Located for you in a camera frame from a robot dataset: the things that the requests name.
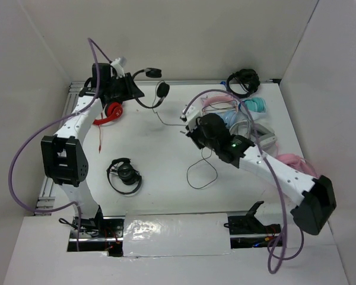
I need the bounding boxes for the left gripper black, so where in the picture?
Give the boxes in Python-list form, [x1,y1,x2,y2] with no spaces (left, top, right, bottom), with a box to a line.
[106,72,145,102]

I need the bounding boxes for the black wired headphones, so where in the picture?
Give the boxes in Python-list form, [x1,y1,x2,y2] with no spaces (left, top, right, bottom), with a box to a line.
[132,67,219,189]

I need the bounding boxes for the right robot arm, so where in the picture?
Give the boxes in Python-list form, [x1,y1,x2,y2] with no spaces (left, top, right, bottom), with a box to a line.
[181,113,336,235]

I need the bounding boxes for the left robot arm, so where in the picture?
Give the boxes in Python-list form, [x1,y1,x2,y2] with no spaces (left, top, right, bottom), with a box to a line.
[41,58,144,237]

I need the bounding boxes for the red black headphones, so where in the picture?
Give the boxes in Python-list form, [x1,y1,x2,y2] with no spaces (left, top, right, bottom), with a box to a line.
[93,102,123,153]

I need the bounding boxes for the pink blue cat-ear headphones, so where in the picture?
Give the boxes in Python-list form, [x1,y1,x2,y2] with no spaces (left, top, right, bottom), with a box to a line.
[201,95,239,128]

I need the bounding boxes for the grey white headphones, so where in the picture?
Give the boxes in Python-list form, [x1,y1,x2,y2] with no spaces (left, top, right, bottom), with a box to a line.
[230,119,277,150]

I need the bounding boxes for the teal white headphones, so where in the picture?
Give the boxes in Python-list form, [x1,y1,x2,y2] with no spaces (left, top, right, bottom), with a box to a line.
[239,97,267,121]

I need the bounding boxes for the small black folded headphones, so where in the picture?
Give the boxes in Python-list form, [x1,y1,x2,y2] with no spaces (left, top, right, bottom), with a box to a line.
[106,157,142,196]

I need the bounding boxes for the black headphones at back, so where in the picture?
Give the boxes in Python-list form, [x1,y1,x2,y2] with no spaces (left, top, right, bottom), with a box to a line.
[225,68,260,99]

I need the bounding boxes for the glossy white tape sheet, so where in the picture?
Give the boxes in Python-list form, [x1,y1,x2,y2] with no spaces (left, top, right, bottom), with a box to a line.
[123,213,231,258]

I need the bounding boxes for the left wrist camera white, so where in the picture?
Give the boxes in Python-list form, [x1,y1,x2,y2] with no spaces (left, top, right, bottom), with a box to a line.
[110,57,126,78]

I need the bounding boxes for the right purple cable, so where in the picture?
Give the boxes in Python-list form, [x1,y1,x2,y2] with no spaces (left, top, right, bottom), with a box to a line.
[182,88,304,274]

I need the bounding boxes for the purple cable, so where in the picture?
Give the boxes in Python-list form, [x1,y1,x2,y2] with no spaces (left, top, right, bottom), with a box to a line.
[182,88,304,274]
[8,37,110,253]

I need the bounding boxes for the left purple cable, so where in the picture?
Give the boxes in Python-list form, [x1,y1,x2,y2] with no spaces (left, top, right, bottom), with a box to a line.
[8,37,110,253]

